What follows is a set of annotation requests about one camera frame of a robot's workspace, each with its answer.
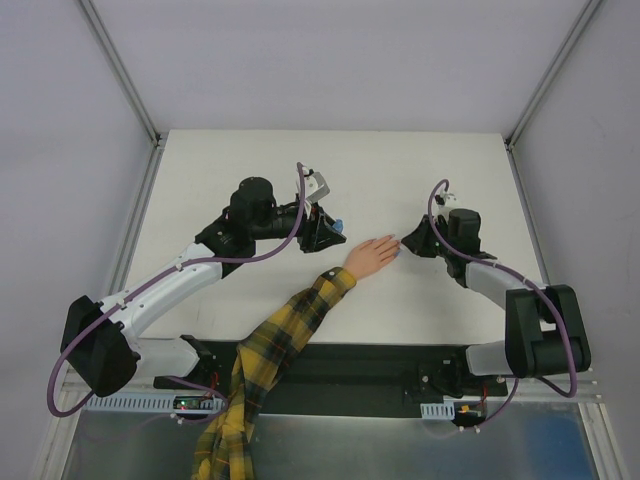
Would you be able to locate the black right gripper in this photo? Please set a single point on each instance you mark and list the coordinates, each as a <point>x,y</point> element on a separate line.
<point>428,238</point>

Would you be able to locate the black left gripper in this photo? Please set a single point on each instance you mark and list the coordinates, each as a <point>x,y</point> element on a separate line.
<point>310,229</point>

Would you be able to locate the blue nail polish bottle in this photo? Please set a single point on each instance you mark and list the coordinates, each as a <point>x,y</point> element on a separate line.
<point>338,225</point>

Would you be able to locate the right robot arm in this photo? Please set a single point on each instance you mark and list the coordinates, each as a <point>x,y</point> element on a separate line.
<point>544,336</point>

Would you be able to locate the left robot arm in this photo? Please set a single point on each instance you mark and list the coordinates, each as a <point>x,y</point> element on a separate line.
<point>103,341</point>

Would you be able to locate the mannequin hand with nails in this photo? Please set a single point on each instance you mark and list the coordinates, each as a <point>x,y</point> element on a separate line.
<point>371,256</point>

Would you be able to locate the yellow plaid shirt sleeve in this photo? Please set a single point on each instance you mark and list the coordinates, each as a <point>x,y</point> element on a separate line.
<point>262,359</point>

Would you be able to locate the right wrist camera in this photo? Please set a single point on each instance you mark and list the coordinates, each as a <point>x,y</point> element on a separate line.
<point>445,201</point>

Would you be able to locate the right aluminium frame post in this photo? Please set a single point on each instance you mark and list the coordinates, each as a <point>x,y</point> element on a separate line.
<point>584,19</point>

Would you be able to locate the aluminium frame post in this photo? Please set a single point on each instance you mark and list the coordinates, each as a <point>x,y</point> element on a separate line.
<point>584,19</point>
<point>120,72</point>

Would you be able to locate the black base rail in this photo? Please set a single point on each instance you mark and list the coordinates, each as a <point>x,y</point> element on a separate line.
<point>384,381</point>

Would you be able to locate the right white cable duct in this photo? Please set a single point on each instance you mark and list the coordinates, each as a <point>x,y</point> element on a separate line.
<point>450,411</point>

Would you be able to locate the white cable duct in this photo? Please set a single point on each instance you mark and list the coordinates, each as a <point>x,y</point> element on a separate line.
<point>156,403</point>
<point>450,411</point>

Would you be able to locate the left white cable duct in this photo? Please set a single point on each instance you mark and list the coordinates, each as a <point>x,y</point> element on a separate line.
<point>156,403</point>

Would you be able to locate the left aluminium frame post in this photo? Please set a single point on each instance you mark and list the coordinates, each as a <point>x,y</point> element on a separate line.
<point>120,72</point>

